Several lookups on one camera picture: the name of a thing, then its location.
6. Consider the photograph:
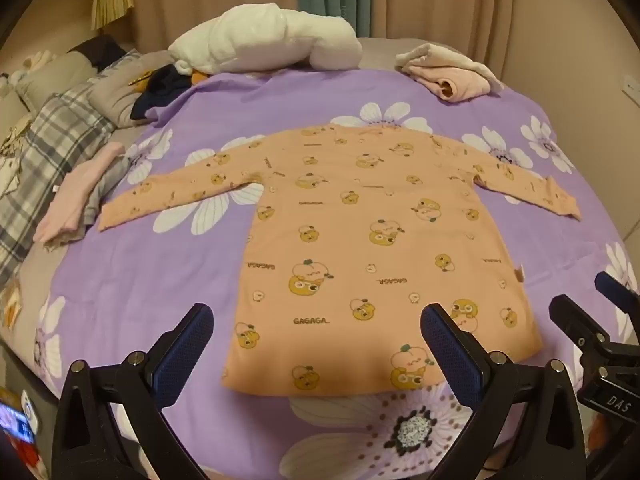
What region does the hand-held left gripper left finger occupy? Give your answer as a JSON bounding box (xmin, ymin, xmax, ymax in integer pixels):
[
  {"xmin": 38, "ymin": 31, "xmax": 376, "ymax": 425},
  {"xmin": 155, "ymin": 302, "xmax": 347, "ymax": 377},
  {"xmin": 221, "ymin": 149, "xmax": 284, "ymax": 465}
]
[{"xmin": 51, "ymin": 302, "xmax": 216, "ymax": 480}]

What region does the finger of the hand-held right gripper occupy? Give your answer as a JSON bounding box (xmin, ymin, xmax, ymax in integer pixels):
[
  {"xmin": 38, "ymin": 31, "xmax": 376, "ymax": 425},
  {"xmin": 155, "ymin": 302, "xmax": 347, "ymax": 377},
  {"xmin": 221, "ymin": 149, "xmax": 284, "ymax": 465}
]
[
  {"xmin": 549, "ymin": 294, "xmax": 615, "ymax": 362},
  {"xmin": 594, "ymin": 271, "xmax": 640, "ymax": 312}
]

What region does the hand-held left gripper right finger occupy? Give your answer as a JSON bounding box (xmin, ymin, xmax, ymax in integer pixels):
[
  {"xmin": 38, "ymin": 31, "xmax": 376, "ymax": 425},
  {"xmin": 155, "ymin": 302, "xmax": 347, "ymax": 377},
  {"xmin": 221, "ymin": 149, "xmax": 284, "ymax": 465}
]
[{"xmin": 419, "ymin": 302, "xmax": 586, "ymax": 480}]

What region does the orange cartoon print shirt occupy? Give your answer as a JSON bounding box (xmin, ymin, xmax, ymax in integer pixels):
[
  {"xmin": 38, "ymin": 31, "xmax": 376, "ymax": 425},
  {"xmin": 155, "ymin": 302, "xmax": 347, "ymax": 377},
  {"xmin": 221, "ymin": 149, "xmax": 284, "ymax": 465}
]
[{"xmin": 96, "ymin": 125, "xmax": 583, "ymax": 398}]

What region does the purple floral bed sheet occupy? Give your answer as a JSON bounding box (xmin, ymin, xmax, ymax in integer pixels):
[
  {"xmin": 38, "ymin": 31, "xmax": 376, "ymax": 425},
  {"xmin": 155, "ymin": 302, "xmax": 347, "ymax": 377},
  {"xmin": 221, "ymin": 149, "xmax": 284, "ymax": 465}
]
[{"xmin": 30, "ymin": 71, "xmax": 640, "ymax": 480}]

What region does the device with lit screen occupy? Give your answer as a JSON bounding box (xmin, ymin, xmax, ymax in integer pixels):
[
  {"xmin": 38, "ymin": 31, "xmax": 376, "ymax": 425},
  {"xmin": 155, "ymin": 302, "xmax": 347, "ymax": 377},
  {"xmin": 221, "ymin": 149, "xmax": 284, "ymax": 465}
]
[{"xmin": 0, "ymin": 387, "xmax": 42, "ymax": 445}]

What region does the grey garment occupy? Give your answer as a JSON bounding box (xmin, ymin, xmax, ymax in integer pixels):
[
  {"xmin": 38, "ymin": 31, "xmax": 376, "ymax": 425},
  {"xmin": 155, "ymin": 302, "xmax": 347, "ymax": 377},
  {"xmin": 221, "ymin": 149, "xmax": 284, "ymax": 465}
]
[{"xmin": 80, "ymin": 155, "xmax": 136, "ymax": 228}]

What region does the light pink cloth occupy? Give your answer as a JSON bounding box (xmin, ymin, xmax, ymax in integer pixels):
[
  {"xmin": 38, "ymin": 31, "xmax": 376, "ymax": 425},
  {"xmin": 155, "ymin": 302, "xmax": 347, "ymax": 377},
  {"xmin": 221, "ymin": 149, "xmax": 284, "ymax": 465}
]
[{"xmin": 34, "ymin": 141, "xmax": 126, "ymax": 248}]

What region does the pink folded garment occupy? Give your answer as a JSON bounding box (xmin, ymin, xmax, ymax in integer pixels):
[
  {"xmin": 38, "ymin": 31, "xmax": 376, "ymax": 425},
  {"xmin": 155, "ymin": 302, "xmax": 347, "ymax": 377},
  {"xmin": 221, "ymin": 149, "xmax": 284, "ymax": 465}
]
[{"xmin": 410, "ymin": 62, "xmax": 489, "ymax": 103}]

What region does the dark navy clothing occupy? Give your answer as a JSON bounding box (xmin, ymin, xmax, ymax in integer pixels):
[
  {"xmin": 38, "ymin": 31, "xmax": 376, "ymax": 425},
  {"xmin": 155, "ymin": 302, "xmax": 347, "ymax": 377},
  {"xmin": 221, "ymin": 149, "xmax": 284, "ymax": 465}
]
[{"xmin": 131, "ymin": 65, "xmax": 201, "ymax": 122}]

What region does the grey plaid blanket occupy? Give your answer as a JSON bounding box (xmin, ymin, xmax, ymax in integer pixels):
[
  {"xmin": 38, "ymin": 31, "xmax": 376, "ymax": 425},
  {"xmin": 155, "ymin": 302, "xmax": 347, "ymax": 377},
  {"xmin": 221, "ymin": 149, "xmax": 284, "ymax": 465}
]
[{"xmin": 0, "ymin": 80, "xmax": 118, "ymax": 276}]

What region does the cream folded cloth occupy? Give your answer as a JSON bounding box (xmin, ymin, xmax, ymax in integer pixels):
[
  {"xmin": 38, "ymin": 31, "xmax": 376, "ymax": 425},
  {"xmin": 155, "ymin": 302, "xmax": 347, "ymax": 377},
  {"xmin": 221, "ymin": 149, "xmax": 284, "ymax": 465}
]
[{"xmin": 395, "ymin": 42, "xmax": 503, "ymax": 92}]

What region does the grey pillow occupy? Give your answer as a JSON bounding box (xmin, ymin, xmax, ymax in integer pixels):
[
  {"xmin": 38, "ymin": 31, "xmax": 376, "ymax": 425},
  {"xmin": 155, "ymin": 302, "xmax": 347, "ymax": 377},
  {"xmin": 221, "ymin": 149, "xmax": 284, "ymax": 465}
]
[{"xmin": 15, "ymin": 50, "xmax": 103, "ymax": 111}]

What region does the dark brown pillow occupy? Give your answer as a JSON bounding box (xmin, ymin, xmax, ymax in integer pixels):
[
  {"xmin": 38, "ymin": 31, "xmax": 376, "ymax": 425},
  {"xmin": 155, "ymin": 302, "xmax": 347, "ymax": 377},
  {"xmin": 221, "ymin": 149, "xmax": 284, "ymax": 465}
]
[{"xmin": 70, "ymin": 35, "xmax": 129, "ymax": 69}]

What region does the white duvet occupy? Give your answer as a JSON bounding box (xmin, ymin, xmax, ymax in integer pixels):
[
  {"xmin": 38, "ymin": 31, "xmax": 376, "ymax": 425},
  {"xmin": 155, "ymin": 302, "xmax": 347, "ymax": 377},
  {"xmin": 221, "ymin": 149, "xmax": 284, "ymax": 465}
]
[{"xmin": 167, "ymin": 2, "xmax": 363, "ymax": 77}]

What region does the beige curtain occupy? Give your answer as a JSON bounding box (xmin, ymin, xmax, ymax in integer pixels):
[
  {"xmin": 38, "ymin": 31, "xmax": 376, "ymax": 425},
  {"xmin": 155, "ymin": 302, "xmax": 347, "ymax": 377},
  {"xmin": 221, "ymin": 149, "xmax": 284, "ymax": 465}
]
[{"xmin": 130, "ymin": 0, "xmax": 616, "ymax": 92}]

